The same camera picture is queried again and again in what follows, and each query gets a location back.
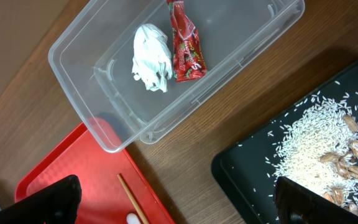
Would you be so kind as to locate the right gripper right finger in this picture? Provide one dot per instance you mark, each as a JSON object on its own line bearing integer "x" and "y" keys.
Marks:
{"x": 297, "y": 204}

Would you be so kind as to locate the red plastic tray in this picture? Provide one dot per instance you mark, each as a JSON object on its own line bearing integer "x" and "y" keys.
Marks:
{"x": 104, "y": 199}

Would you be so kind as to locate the wooden chopstick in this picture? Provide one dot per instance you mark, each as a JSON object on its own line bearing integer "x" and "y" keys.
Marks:
{"x": 133, "y": 200}

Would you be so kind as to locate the white tissue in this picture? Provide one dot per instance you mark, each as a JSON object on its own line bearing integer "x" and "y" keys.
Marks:
{"x": 152, "y": 60}

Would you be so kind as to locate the pile of rice and nuts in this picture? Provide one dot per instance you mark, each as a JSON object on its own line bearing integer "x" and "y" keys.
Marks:
{"x": 316, "y": 145}

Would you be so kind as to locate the black plastic tray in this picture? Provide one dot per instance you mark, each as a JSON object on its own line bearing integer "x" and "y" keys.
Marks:
{"x": 245, "y": 172}

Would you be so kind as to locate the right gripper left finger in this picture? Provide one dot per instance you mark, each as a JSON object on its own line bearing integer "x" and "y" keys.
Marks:
{"x": 58, "y": 203}

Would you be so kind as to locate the red snack wrapper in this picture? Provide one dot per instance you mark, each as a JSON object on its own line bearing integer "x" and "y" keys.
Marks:
{"x": 188, "y": 60}

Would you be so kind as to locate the white plastic fork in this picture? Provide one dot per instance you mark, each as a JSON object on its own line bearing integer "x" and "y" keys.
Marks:
{"x": 132, "y": 218}

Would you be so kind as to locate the clear plastic bin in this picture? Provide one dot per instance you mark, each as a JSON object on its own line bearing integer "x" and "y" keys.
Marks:
{"x": 92, "y": 61}

